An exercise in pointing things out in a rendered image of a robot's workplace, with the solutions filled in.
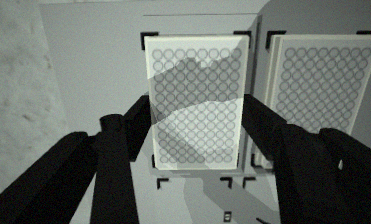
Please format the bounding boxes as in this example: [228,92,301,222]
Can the white well plate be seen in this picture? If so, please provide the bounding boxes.
[144,35,249,170]
[262,35,371,135]

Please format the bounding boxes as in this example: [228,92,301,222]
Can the grey rectangular deck plate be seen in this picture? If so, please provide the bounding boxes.
[39,0,371,224]

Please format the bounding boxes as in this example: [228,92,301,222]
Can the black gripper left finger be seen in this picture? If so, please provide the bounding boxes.
[0,95,152,224]

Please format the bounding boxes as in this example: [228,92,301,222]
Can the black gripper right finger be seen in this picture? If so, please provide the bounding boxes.
[241,94,371,224]

